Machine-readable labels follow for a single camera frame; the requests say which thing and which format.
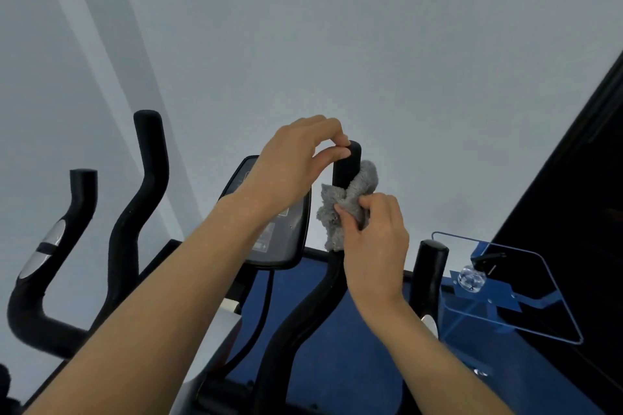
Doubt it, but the person's left hand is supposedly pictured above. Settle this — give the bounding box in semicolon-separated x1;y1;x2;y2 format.
242;114;351;217

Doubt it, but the person's left forearm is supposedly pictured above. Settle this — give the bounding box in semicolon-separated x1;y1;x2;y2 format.
24;190;295;415

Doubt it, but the black console cable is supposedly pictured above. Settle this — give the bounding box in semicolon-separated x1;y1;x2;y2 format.
212;270;276;379

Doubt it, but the short black handle silver sensor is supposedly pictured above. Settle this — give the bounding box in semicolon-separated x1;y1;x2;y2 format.
7;169;98;360
408;239;450;338

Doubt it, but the black exercise machine console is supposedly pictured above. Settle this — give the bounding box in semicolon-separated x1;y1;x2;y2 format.
217;155;312;271

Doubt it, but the long black curved handlebar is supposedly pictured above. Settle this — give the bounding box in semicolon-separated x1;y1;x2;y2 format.
250;140;363;415
89;110;170;335

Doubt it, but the clear blue-tinted glass panel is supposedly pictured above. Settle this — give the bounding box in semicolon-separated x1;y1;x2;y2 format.
431;231;584;346

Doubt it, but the white machine body cover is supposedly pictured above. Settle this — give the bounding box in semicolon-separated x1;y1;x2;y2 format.
170;298;243;415

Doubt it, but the person's right forearm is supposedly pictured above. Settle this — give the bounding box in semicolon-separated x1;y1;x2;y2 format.
351;297;516;415

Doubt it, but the gray fluffy cleaning cloth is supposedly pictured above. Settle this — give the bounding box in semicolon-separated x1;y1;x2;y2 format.
316;160;379;253

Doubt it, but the black glossy cabinet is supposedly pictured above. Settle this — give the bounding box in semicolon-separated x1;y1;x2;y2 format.
440;51;623;415

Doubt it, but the person's right hand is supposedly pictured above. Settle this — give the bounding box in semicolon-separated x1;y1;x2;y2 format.
333;193;410;316

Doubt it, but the clear glass knob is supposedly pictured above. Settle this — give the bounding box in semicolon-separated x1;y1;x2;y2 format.
457;265;488;293

